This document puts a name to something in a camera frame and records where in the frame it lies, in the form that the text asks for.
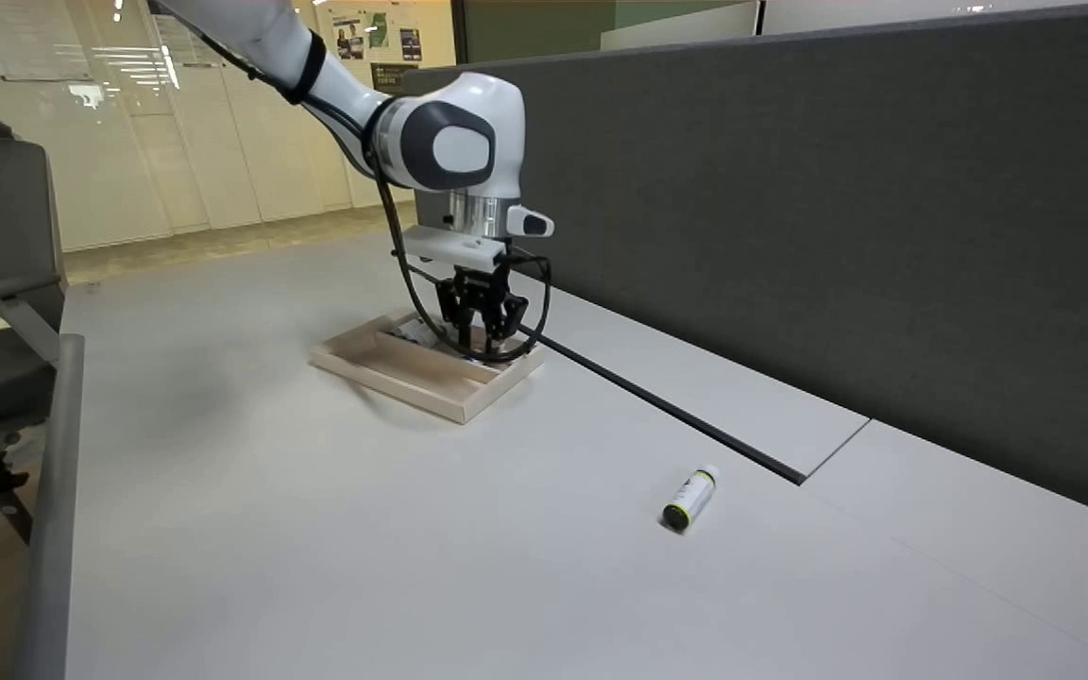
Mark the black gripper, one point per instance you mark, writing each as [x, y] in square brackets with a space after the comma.
[481, 296]

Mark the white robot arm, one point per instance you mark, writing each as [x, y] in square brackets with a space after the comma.
[459, 141]

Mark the wooden tray with compartments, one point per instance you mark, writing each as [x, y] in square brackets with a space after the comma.
[401, 359]

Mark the white bottle green cap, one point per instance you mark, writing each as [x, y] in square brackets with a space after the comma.
[690, 499]

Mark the dark grey partition panel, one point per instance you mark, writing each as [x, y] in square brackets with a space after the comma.
[888, 217]

